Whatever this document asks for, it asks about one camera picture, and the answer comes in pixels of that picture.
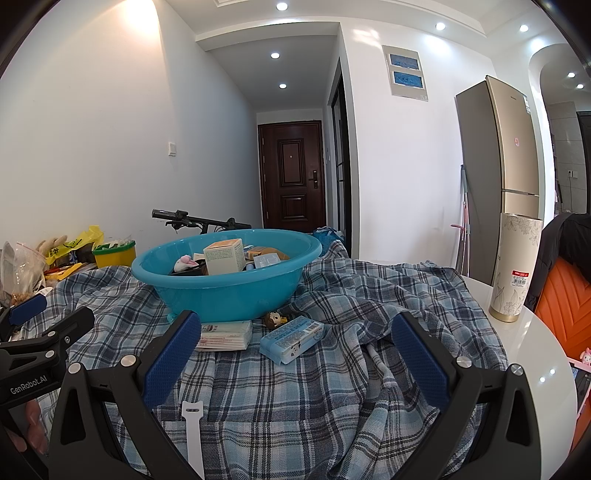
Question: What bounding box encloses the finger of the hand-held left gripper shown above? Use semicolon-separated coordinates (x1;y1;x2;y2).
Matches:
0;294;48;344
0;307;95;365

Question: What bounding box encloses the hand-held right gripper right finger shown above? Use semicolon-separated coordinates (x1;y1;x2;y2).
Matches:
390;311;543;480

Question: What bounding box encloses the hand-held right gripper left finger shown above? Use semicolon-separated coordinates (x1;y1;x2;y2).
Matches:
48;310;204;480

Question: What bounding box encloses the white tissue pack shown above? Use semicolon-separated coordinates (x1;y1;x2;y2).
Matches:
194;320;254;352

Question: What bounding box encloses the white cable tie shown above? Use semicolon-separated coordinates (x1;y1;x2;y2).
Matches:
181;401;206;480

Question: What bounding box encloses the blue plastic basin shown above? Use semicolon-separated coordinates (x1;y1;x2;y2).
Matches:
131;228;323;324

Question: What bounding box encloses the light blue barcode packet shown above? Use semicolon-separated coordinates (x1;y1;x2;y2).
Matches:
259;316;325;365

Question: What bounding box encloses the white round desktop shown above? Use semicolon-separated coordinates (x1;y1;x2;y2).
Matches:
455;274;583;480

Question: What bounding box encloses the person's left hand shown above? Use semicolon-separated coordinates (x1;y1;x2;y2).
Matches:
9;398;51;455

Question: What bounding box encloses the clear zip bag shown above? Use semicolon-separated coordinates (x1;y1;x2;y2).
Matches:
0;241;47;305

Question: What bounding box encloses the yellow flat box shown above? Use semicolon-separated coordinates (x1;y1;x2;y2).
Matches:
46;263;95;280

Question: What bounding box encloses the beige plush toy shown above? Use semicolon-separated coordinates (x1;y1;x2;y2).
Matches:
37;235;69;254

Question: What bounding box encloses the yellow green-rimmed container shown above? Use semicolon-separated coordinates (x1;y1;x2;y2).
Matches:
92;240;137;269

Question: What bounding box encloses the yellow plastic bag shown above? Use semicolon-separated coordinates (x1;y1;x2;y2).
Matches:
46;225;105;266

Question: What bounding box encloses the black flat box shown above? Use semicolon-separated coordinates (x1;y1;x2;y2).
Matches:
170;261;208;276

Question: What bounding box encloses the beige cardboard box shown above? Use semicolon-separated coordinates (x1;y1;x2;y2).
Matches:
203;239;246;276

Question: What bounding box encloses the blue plaid cloth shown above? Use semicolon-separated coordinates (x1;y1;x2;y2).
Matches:
0;240;509;480

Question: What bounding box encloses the floral cylinder box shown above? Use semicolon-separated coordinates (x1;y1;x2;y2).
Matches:
489;212;543;324

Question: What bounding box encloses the small light blue box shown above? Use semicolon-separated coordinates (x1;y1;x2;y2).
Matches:
253;253;291;268

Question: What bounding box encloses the black bicycle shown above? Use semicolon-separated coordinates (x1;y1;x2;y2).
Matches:
151;209;252;234

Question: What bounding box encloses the orange chair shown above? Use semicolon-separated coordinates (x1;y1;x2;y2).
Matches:
536;256;591;365

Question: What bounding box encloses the blue plastic bag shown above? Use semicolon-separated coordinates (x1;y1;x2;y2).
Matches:
313;226;346;245

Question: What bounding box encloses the pink cartoon stand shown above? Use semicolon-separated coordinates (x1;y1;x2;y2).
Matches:
567;346;591;421

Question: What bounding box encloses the gold refrigerator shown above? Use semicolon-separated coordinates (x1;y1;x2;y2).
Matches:
455;75;542;287

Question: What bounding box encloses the black framed glass door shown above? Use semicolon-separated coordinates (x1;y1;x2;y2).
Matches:
330;58;352;259

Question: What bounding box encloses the brown entrance door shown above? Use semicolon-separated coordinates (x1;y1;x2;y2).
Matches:
257;121;322;233

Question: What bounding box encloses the pink handled mop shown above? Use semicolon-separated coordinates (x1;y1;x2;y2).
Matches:
450;164;472;275

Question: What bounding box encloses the wall electrical panel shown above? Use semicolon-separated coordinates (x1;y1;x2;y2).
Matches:
382;45;429;101

